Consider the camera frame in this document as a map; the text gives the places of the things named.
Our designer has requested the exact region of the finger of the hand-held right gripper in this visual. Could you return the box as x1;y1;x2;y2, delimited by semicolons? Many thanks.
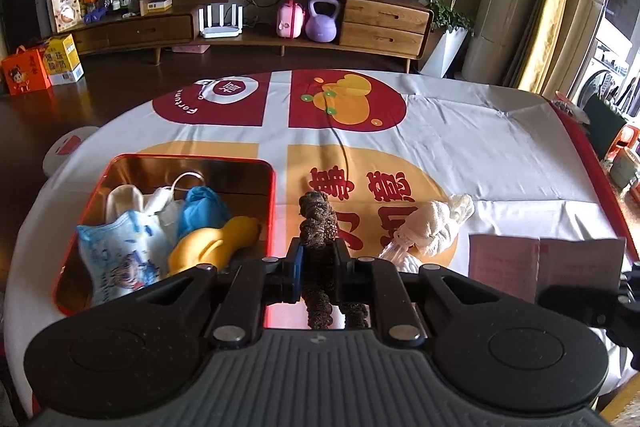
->
539;284;624;329

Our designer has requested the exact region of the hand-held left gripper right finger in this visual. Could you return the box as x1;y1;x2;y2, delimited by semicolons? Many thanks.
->
332;238;506;350

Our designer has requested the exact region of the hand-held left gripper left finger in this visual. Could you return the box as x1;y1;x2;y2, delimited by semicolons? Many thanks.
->
132;241;306;350

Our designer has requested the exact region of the brown braided rope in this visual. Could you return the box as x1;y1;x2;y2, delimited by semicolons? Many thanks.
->
297;191;372;330

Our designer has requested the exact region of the blue face mask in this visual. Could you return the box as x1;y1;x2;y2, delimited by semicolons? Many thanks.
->
177;186;234;240

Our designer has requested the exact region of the red tin box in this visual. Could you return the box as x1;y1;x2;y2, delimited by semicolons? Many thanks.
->
52;153;277;317

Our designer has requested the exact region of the folded paper sheet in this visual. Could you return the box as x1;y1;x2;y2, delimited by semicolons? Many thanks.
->
469;234;627;306

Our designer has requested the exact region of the white knotted towel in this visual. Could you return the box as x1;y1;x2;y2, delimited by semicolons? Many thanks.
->
378;193;475;275

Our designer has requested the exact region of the white face mask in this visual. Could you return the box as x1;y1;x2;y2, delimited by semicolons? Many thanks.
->
147;171;207;235

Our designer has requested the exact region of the cartoon printed blue pouch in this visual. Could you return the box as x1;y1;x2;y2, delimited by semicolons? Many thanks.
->
76;209;174;308

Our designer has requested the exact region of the printed tablecloth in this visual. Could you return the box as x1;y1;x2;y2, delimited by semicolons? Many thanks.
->
5;69;632;408

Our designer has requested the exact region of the green chair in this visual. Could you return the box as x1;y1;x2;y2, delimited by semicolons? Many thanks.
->
582;94;629;162

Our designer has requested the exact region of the cream white cloth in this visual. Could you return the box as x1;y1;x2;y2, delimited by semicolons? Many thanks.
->
105;184;147;228

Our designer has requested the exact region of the white washing machine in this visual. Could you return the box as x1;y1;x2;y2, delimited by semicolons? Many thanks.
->
577;32;640;118

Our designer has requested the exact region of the white planter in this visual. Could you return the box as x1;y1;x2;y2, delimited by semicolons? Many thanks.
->
419;27;471;80

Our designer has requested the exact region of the purple kettlebell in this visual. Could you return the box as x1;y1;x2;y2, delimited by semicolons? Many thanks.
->
305;0;343;42

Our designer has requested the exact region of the pink toy case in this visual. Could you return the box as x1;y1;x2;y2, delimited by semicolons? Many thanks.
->
276;0;306;38

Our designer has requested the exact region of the wooden TV cabinet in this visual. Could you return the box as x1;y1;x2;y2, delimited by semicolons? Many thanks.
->
70;0;434;74

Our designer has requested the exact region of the white router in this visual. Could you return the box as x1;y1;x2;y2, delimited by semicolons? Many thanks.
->
197;3;245;39

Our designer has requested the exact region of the small yellow white box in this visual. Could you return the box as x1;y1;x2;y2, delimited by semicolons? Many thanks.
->
139;0;174;16

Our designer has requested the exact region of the yellow carton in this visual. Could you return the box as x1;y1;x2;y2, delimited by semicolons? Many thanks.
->
42;33;85;85

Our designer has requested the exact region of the orange gift box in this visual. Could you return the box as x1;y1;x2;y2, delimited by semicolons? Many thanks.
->
1;46;53;96

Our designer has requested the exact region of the printed snack box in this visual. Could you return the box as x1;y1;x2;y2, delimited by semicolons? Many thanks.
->
48;0;83;34

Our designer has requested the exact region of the black cabinet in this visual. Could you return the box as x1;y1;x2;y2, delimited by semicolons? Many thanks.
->
0;0;66;55

